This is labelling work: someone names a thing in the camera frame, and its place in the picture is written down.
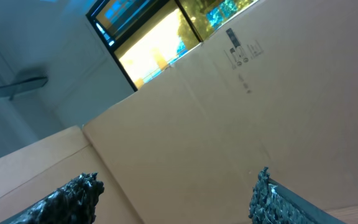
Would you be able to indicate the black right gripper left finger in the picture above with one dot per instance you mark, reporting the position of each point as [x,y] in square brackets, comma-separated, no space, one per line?
[73,203]

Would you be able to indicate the black framed window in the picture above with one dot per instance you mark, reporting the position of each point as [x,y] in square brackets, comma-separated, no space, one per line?
[145,37]

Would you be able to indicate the brown cardboard box wall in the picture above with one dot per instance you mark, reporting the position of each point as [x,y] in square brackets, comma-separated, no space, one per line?
[276,87]

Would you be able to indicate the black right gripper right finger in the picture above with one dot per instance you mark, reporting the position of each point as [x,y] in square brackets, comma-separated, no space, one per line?
[272,203]

